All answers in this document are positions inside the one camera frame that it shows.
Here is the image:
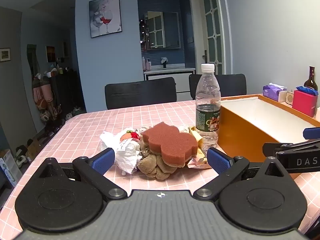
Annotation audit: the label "brown plush towel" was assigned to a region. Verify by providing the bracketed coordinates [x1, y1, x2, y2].
[136, 140, 187, 180]

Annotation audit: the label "white plastic bag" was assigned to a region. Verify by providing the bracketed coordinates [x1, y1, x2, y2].
[99, 127, 143, 175]

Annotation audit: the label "wavy wall mirror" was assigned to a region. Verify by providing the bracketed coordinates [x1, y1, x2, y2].
[26, 44, 40, 80]

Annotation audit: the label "pink box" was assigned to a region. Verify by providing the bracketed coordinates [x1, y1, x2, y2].
[292, 89, 318, 117]

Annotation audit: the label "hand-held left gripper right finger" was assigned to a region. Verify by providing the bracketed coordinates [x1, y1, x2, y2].
[194, 147, 292, 200]

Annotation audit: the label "red-brown shaped sponge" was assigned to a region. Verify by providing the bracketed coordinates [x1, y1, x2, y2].
[142, 122, 198, 167]

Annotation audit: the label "white door with glass panes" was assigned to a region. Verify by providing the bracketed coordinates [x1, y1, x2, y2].
[197, 0, 227, 75]

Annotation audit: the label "dark framed picture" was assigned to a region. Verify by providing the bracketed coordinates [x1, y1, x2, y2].
[46, 46, 56, 63]

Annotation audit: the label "framed wine glass picture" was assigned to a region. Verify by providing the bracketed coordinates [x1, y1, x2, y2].
[89, 0, 122, 38]

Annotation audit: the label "hanging bags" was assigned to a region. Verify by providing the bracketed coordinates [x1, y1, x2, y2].
[32, 74, 62, 123]

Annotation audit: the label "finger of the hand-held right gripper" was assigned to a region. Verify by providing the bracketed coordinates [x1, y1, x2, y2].
[303, 127, 320, 140]
[262, 140, 320, 173]

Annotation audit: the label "pink checkered tablecloth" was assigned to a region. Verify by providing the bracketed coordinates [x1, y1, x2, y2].
[0, 99, 320, 235]

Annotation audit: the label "clear plastic water bottle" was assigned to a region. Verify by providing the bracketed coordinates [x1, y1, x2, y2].
[195, 64, 222, 153]

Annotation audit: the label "dark sideboard cabinet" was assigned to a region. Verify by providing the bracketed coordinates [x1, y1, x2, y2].
[50, 70, 81, 120]

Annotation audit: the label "purple tissue pack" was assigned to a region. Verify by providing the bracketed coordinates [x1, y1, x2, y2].
[262, 82, 288, 103]

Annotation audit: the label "yellow pink snack packet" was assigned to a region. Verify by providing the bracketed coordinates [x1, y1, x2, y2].
[187, 150, 213, 170]

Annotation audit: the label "small framed landscape picture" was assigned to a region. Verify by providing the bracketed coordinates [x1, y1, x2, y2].
[0, 48, 11, 62]

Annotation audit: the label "small orange crochet toy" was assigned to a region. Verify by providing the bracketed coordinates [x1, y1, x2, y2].
[120, 129, 141, 142]

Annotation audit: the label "black chair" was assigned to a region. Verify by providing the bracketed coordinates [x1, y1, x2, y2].
[104, 77, 177, 110]
[189, 74, 247, 100]

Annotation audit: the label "blue crinkled wrapper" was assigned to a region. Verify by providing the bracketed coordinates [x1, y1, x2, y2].
[296, 86, 318, 96]

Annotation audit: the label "cardboard carton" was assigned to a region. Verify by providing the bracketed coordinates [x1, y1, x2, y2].
[0, 149, 23, 188]

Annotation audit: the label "white vanity counter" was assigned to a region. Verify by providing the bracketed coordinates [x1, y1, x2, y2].
[143, 67, 196, 93]

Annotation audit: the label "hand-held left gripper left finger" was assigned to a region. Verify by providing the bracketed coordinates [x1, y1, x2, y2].
[34, 148, 128, 200]

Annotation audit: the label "orange cardboard box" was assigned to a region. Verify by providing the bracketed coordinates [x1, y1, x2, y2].
[218, 94, 320, 180]

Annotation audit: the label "brown glass bottle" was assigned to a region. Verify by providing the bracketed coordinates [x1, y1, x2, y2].
[304, 66, 318, 91]

